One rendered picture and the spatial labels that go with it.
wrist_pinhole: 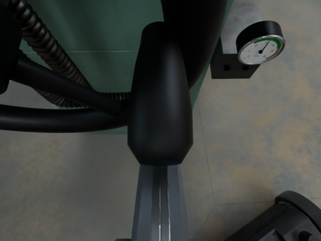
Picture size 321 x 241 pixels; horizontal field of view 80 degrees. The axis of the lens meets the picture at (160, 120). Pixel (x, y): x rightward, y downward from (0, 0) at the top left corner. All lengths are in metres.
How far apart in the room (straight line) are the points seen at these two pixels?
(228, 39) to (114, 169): 0.72
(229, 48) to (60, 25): 0.28
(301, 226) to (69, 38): 0.81
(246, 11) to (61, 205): 0.93
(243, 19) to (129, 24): 0.21
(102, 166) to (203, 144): 0.47
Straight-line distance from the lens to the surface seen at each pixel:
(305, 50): 1.41
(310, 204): 0.87
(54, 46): 0.23
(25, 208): 1.07
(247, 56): 0.34
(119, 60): 0.42
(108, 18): 0.35
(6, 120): 0.26
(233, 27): 0.41
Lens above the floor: 0.89
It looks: 70 degrees down
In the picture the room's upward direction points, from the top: 1 degrees counter-clockwise
